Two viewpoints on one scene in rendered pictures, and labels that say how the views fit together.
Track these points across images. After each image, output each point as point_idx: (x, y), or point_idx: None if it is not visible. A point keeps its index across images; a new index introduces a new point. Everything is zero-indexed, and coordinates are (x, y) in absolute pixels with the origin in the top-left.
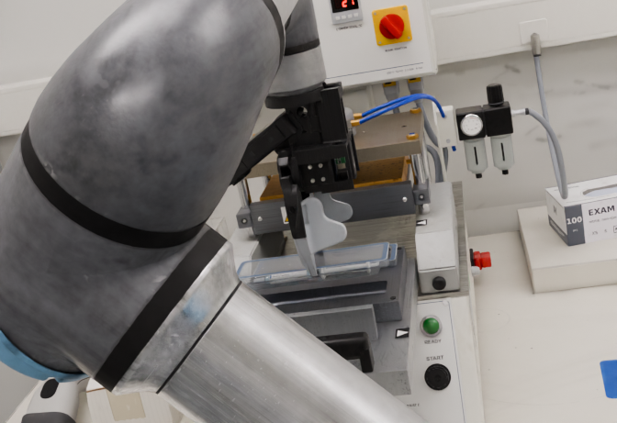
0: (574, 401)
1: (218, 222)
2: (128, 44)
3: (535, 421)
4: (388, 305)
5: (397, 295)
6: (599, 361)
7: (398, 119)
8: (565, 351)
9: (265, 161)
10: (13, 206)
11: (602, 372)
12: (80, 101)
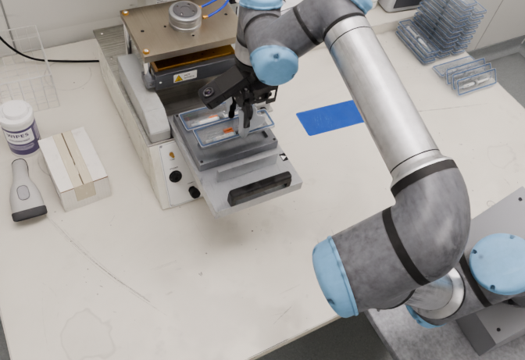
0: (297, 140)
1: (19, 23)
2: (458, 228)
3: (287, 154)
4: (273, 143)
5: (274, 137)
6: (295, 114)
7: (215, 5)
8: (277, 108)
9: (165, 50)
10: (394, 284)
11: (300, 120)
12: (447, 255)
